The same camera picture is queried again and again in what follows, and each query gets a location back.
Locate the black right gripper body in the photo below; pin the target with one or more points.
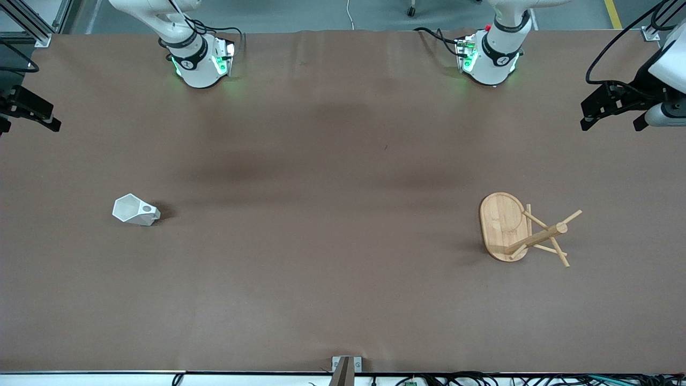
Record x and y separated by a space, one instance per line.
12 102

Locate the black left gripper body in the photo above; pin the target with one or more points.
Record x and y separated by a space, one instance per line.
639 88

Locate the white faceted cup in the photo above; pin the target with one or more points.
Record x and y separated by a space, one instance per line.
128 209

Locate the wooden cup rack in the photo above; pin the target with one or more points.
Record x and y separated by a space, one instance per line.
501 225

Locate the yellow floor tape strip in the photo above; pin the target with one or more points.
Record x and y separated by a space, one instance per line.
613 15

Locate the brown table cover sheet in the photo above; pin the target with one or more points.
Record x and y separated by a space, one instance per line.
343 268

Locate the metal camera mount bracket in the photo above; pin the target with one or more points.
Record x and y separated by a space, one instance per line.
345 370

